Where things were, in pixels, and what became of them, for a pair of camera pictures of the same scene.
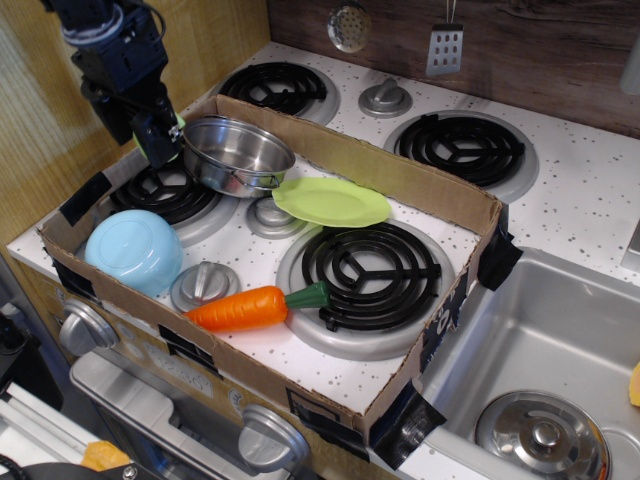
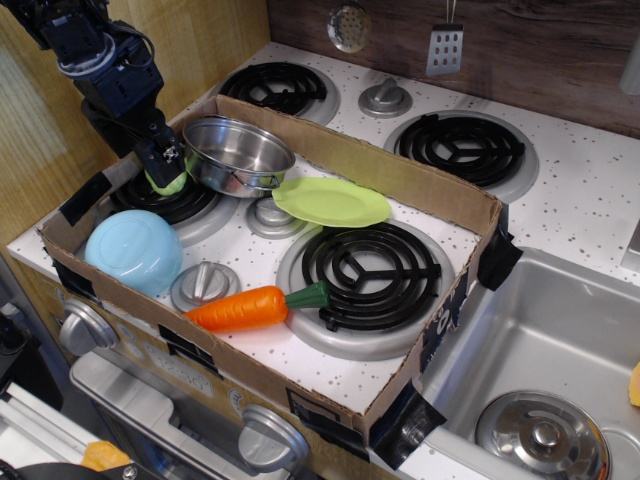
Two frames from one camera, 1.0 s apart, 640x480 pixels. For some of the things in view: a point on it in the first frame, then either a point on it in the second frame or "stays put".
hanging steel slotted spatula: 445,48 stays put
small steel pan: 236,156 stays put
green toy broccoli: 181,123 → 178,185
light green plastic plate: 330,202 stays put
